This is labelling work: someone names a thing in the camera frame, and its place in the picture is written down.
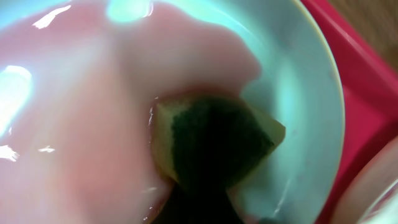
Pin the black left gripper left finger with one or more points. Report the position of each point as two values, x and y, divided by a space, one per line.
178 209

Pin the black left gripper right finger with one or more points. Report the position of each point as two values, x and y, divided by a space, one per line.
216 207

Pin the green and yellow sponge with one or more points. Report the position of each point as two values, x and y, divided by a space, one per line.
211 142

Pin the light blue plate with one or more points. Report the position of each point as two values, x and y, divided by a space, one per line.
79 80
372 195

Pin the red plastic tray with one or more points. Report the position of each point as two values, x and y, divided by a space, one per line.
370 93

